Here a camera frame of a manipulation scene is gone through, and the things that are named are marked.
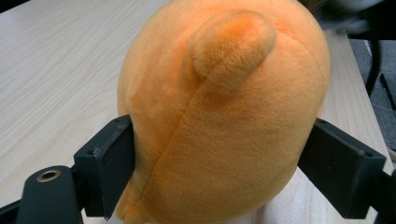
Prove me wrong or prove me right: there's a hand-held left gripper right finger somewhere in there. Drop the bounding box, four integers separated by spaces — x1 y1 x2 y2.
297 117 388 220

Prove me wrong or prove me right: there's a black floor cable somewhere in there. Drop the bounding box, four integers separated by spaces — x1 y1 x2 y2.
364 36 383 98

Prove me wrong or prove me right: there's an orange plush toy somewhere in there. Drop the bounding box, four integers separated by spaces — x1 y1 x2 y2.
115 0 332 224

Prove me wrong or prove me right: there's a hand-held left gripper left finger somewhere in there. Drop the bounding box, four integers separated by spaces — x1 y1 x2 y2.
73 114 137 221

